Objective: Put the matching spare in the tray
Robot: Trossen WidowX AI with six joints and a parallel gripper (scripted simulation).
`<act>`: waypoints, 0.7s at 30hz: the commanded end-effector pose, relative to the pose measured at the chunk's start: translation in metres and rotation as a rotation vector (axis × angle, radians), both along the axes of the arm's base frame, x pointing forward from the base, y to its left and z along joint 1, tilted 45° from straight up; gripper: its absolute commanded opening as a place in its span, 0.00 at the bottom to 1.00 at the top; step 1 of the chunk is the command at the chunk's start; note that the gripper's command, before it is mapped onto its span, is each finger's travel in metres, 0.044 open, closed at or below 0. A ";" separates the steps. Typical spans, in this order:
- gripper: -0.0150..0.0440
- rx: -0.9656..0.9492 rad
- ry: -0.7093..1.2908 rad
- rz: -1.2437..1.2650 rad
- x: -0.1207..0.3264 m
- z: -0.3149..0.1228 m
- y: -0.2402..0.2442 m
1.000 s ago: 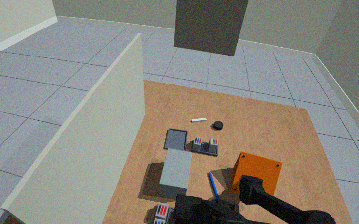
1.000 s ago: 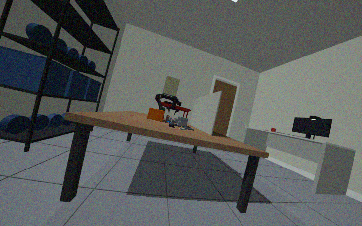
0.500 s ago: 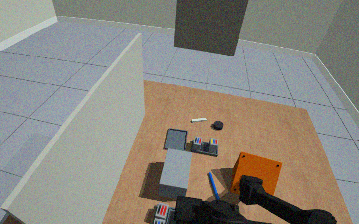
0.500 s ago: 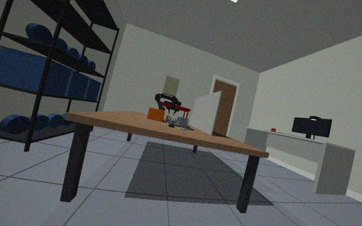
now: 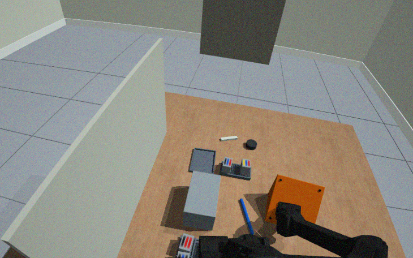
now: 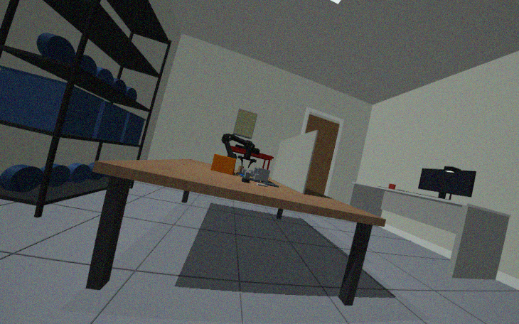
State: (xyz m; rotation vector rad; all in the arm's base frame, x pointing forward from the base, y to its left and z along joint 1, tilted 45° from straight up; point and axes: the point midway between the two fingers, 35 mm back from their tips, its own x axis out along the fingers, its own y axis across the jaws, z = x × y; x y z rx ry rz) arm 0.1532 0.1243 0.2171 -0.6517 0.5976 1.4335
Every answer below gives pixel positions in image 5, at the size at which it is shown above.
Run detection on black short cylinder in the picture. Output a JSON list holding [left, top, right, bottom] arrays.
[[246, 139, 257, 150]]

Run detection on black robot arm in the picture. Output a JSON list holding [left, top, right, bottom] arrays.
[[198, 202, 388, 258]]

